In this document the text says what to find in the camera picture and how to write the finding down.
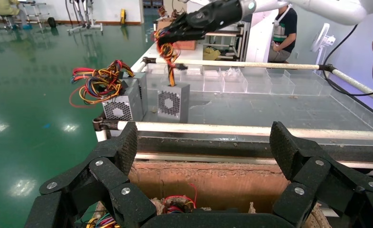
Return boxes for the white metal stand frame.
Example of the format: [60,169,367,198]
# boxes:
[65,0,104,35]

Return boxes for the rusty brown pipe joint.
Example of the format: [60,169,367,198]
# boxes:
[93,118,120,132]

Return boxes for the person in dark shirt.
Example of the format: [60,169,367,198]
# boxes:
[267,3,298,63]

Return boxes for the long white rail pipe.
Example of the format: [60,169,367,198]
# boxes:
[147,58,321,71]
[331,68,373,108]
[117,121,373,141]
[130,61,147,74]

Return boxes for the black cable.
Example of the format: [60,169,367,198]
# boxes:
[321,24,373,97]

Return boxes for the seated person in yellow jacket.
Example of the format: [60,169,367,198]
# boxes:
[0,0,21,27]

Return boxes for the white upright panel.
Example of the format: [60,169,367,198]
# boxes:
[245,9,272,64]

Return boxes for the power supply with coloured wires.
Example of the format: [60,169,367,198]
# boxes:
[162,183,199,215]
[85,212,121,228]

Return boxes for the white shelf unit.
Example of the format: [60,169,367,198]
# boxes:
[202,22,252,62]

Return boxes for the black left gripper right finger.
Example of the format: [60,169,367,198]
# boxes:
[269,121,373,228]

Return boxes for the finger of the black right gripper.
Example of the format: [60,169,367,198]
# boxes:
[157,12,194,40]
[157,30,206,47]

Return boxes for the silver metal ladder rack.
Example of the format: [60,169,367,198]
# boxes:
[19,1,50,29]

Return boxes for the white standing fan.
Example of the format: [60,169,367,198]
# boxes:
[310,22,337,61]

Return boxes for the short white leg pipe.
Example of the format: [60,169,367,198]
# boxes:
[95,129,108,143]

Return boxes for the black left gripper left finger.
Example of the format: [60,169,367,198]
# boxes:
[24,121,157,228]

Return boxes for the grey power supply with wires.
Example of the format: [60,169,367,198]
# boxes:
[69,59,144,122]
[121,78,140,98]
[153,28,191,124]
[123,71,149,116]

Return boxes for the brown cardboard box with supplies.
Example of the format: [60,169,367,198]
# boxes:
[156,19,197,51]

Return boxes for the clear plastic compartment tray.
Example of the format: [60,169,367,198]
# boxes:
[145,64,333,96]

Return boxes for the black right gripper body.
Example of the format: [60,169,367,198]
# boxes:
[186,0,252,34]

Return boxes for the yellow bag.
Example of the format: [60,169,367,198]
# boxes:
[203,46,222,61]

